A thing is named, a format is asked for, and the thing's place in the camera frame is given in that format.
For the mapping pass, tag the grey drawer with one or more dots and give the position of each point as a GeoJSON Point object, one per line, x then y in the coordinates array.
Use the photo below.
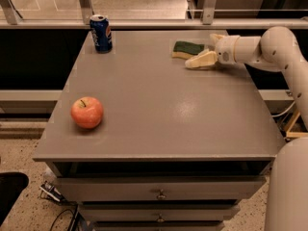
{"type": "Point", "coordinates": [158, 188]}
{"type": "Point", "coordinates": [159, 213]}

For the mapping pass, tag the black chair seat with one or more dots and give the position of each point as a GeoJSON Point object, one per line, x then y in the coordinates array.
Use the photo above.
{"type": "Point", "coordinates": [11, 186]}

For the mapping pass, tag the small device on floor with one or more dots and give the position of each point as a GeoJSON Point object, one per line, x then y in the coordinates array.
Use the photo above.
{"type": "Point", "coordinates": [51, 191]}

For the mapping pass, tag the metal railing frame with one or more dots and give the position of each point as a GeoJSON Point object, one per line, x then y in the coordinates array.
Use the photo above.
{"type": "Point", "coordinates": [162, 14]}

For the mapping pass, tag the grey drawer cabinet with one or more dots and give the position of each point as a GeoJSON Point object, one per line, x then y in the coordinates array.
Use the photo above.
{"type": "Point", "coordinates": [160, 120]}

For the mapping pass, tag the yellow wooden frame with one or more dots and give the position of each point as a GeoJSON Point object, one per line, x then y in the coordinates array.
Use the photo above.
{"type": "Point", "coordinates": [289, 127]}

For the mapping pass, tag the red apple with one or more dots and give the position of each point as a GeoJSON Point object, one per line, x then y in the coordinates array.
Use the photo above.
{"type": "Point", "coordinates": [87, 112]}

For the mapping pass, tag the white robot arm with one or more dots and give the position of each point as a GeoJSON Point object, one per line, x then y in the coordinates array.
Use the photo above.
{"type": "Point", "coordinates": [276, 50]}

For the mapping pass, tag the middle grey drawer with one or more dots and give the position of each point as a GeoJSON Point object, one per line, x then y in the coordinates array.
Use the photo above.
{"type": "Point", "coordinates": [159, 213]}

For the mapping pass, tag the blue Pepsi can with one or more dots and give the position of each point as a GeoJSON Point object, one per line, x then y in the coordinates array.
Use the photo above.
{"type": "Point", "coordinates": [101, 33]}

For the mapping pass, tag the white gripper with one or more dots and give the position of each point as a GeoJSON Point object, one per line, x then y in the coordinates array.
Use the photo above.
{"type": "Point", "coordinates": [225, 51]}

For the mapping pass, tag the green and yellow sponge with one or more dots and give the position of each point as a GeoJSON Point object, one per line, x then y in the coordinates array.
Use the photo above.
{"type": "Point", "coordinates": [186, 50]}

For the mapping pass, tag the top grey drawer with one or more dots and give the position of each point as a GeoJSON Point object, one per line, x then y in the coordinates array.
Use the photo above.
{"type": "Point", "coordinates": [158, 188]}

